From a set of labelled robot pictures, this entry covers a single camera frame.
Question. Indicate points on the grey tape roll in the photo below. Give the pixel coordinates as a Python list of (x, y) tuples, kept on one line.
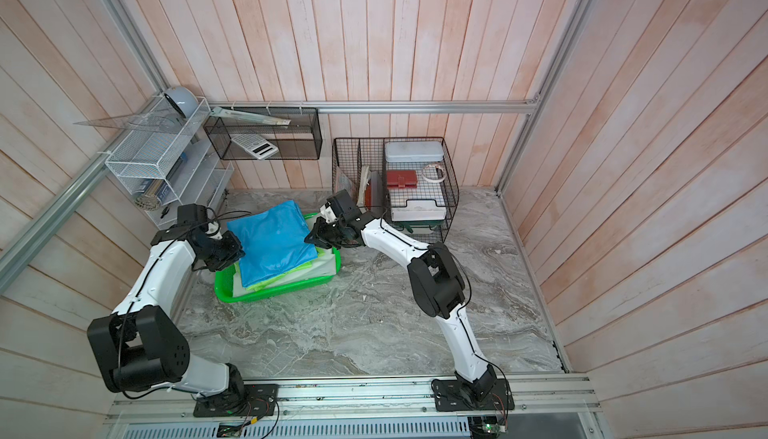
[(182, 100)]

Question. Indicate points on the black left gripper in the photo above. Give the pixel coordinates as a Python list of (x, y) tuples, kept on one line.
[(235, 252)]

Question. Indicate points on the black wire wall basket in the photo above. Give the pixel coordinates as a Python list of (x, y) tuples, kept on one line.
[(301, 140)]

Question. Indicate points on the green plastic perforated basket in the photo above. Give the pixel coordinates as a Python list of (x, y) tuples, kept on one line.
[(224, 286)]

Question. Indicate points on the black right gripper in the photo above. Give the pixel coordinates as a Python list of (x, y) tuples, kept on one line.
[(319, 237)]

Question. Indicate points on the red wallet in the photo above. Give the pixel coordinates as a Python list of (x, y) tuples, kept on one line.
[(401, 179)]

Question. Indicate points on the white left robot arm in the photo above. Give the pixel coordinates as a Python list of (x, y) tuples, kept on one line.
[(139, 349)]

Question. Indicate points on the white raincoat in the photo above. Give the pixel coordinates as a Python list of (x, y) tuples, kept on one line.
[(327, 267)]

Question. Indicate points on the clear straight ruler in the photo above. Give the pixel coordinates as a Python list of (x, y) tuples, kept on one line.
[(249, 116)]

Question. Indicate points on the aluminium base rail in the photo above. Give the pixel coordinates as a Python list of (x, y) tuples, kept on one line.
[(528, 406)]

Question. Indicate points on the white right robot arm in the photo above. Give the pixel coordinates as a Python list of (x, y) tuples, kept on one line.
[(439, 289)]

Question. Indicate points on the light green raincoat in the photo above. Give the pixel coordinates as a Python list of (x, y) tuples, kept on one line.
[(301, 272)]

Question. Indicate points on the white wire mesh shelf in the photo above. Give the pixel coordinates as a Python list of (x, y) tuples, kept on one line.
[(187, 161)]

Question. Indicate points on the blue raincoat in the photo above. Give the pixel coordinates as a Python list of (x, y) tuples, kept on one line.
[(273, 243)]

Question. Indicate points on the clear plastic triangle ruler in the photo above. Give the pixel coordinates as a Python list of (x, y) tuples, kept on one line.
[(162, 121)]

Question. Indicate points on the black wire desk organizer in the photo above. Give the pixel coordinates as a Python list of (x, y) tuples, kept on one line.
[(359, 166)]

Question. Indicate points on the white plastic pencil case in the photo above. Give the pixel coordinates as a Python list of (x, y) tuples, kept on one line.
[(413, 151)]

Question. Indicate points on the white calculator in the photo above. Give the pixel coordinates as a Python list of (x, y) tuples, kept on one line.
[(255, 145)]

